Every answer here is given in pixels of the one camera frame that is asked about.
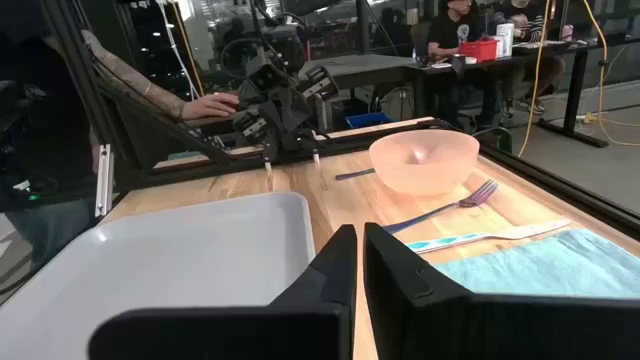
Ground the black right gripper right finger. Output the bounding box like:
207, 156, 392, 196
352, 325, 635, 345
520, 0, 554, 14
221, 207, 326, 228
363, 222, 640, 360

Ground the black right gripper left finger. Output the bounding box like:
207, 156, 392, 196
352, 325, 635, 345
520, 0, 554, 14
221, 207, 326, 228
88, 224, 358, 360

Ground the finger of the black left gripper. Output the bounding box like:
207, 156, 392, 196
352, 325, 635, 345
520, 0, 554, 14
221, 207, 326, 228
260, 142, 274, 175
308, 130, 322, 166

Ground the iridescent metal spoon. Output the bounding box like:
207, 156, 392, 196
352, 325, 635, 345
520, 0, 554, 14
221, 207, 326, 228
334, 167, 376, 182

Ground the knife with teal patterned handle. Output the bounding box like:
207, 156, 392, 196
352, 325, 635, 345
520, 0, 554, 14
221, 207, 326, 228
405, 218, 572, 255

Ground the pink translucent bowl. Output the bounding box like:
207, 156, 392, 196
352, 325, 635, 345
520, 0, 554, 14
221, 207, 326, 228
368, 129, 481, 197

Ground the teal cloth napkin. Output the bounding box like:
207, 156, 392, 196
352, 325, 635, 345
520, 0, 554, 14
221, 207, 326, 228
432, 228, 640, 301

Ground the iridescent metal fork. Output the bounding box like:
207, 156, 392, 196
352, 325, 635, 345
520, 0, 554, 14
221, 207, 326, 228
382, 179, 500, 235

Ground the person's forearm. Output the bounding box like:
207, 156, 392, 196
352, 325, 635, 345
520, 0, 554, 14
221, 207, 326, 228
81, 29, 187, 122

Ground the grey plastic tray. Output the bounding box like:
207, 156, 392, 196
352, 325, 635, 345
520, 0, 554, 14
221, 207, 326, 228
0, 191, 317, 360

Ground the blue plastic bin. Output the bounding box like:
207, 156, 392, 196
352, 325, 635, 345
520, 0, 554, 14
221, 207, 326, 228
344, 111, 397, 131

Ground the person's hand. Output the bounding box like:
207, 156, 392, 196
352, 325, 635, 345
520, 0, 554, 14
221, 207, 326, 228
181, 92, 242, 122

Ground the black office desk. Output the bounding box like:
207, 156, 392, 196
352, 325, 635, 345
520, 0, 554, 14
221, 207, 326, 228
303, 38, 617, 149

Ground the seated person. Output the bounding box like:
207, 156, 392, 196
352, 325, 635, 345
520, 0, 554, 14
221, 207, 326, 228
426, 0, 502, 129
494, 0, 565, 114

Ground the red plastic box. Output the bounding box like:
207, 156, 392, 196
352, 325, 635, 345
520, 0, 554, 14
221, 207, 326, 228
458, 38, 500, 64

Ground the silver metal bracket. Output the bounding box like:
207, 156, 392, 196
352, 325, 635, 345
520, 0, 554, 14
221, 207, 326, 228
94, 144, 115, 219

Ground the black aluminium table frame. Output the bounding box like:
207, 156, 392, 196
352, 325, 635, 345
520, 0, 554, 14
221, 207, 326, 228
42, 0, 640, 242

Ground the yellow extension cable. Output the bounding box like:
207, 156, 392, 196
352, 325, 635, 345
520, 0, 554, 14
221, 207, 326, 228
516, 0, 640, 159

